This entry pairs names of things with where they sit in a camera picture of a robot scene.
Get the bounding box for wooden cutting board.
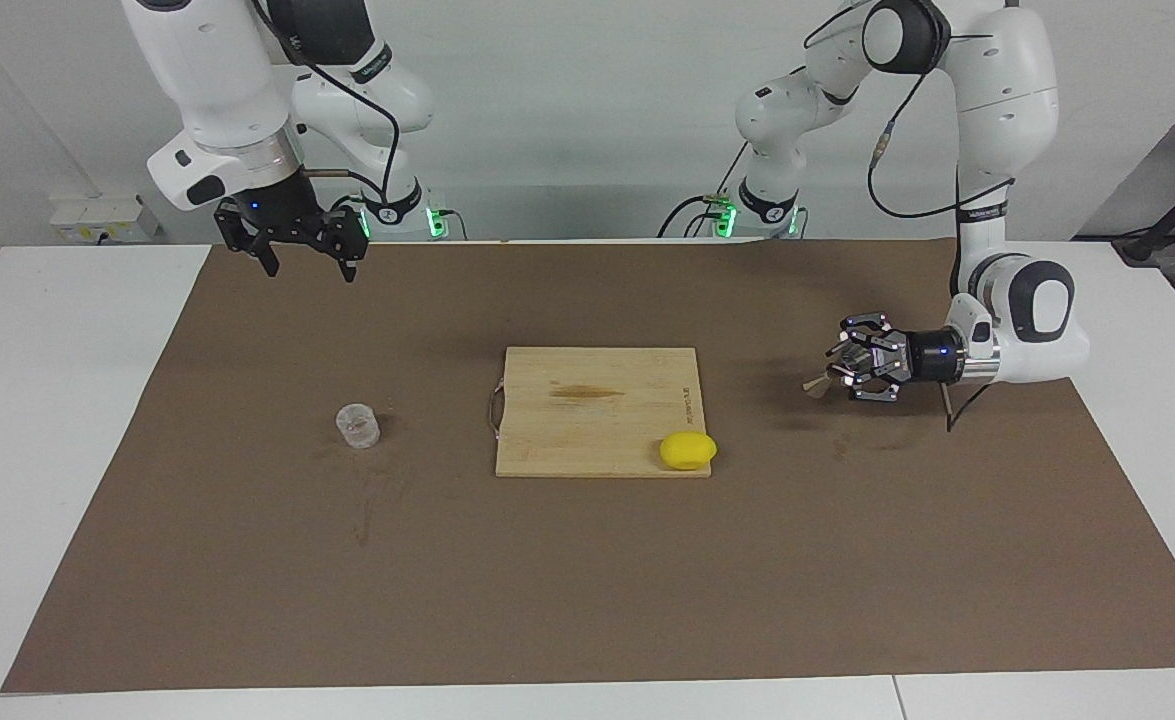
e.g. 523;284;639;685
487;347;713;479

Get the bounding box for metal jigger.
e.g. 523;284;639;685
803;345;873;396

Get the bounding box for black stand leg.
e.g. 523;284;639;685
1112;160;1175;266

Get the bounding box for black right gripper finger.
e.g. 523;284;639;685
214;200;280;278
319;208;370;284

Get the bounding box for brown table mat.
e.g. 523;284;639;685
2;240;1175;693

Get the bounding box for black base power cables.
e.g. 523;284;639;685
659;140;753;239

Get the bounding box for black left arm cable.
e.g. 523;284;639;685
805;0;1016;433

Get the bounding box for clear glass cup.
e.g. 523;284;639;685
335;403;381;450

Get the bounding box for yellow lemon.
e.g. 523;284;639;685
659;431;719;471

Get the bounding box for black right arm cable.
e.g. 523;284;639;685
250;0;403;201

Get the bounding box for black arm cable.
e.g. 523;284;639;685
805;0;1016;433
250;0;403;201

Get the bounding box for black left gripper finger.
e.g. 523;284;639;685
840;312;910;353
835;362;910;404

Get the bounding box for white wall socket box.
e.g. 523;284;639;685
49;194;160;244

